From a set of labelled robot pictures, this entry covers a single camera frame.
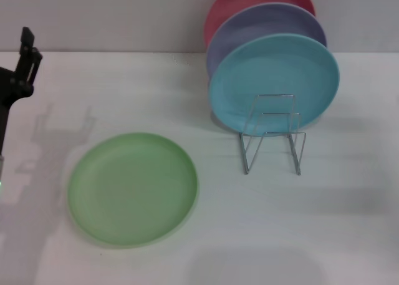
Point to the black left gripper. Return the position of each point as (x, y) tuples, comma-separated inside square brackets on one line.
[(12, 85)]

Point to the green plastic plate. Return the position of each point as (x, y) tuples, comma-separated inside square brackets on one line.
[(131, 191)]

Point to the red plastic plate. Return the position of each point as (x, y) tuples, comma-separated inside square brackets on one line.
[(237, 1)]

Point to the purple plastic plate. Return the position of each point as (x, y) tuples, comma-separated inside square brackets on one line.
[(249, 29)]

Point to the light blue plastic plate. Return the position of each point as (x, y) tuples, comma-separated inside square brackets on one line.
[(274, 73)]

